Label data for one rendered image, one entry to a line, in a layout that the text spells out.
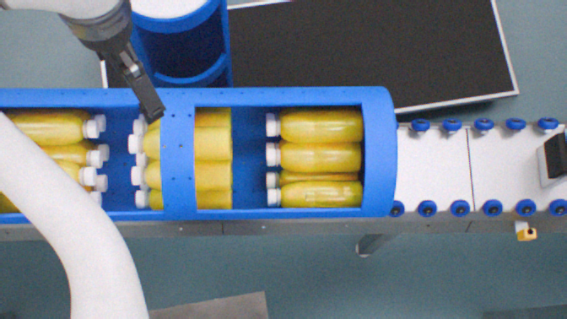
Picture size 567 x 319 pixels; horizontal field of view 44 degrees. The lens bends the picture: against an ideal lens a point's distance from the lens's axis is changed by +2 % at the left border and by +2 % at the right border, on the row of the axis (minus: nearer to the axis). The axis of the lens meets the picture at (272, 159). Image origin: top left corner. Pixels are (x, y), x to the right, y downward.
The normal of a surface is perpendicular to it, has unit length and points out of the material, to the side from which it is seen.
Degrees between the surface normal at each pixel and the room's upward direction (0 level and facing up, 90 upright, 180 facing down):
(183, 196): 52
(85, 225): 16
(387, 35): 0
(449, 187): 0
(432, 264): 0
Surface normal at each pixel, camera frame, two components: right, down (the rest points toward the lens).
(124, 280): 0.71, -0.40
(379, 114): 0.02, -0.51
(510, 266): 0.03, -0.25
